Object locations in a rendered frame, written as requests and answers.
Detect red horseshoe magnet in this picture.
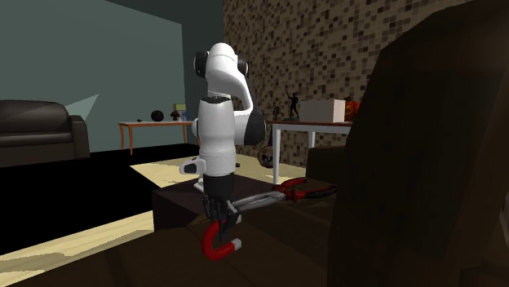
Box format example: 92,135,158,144
200,219,243,262

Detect white legged table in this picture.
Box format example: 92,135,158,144
267,91,361,185

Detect wooden side table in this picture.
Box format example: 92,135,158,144
117,104,200,157

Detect red handled pliers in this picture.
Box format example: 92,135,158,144
229,177,339,214

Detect dark leather couch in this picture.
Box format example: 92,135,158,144
0,99,91,169

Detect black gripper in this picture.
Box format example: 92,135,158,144
201,173,242,241

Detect dark brown sofa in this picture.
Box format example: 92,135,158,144
7,0,509,287

